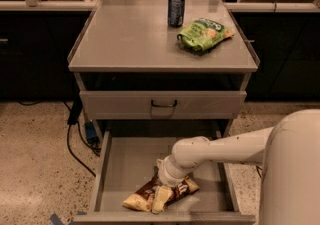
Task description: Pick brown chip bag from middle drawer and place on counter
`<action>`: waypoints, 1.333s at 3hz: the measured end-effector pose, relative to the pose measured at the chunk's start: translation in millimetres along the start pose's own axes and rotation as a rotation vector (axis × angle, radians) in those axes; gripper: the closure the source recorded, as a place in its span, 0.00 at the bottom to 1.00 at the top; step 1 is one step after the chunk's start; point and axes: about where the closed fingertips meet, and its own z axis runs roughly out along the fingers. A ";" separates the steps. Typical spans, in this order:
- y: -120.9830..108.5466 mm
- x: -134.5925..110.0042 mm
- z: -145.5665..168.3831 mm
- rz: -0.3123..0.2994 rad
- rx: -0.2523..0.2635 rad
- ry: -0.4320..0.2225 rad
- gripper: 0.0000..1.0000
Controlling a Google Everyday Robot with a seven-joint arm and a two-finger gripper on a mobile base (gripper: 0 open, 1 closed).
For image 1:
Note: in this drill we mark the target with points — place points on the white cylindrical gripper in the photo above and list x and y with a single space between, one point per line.
167 178

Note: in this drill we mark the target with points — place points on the brown sea salt chip bag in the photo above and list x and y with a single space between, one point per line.
142 199

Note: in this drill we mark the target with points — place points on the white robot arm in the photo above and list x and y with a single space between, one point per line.
289 154

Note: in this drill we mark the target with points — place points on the open grey middle drawer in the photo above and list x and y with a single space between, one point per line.
127 163

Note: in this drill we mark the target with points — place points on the closed grey upper drawer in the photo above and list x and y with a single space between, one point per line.
136 104

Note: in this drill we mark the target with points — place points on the grey metal drawer cabinet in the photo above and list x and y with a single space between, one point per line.
127 45

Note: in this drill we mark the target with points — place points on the green chip bag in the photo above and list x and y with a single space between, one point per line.
203 34

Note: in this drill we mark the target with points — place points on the blue power adapter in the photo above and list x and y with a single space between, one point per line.
90 132

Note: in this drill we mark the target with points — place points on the blue soda can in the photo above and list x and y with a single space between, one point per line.
176 12

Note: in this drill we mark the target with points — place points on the black lab bench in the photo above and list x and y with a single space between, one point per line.
34 48

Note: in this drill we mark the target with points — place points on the black drawer handle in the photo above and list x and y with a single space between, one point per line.
163 105

